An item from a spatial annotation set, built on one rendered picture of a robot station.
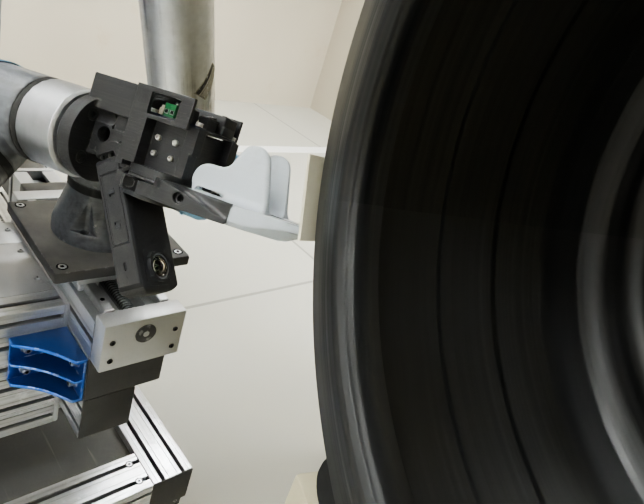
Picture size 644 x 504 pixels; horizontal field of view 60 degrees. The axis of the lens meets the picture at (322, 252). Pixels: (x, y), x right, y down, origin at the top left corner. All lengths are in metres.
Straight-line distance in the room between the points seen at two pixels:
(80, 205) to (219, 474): 0.89
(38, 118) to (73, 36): 3.58
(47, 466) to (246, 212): 0.97
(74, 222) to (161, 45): 0.35
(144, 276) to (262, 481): 1.19
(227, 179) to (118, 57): 3.83
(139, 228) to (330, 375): 0.21
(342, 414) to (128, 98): 0.29
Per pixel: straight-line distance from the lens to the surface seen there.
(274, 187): 0.43
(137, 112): 0.44
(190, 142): 0.42
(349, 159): 0.32
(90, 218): 0.94
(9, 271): 1.05
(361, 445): 0.31
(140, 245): 0.46
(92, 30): 4.11
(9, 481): 1.28
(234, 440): 1.66
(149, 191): 0.41
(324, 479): 0.43
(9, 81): 0.54
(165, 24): 0.69
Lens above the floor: 1.22
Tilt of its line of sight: 27 degrees down
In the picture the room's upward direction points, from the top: 19 degrees clockwise
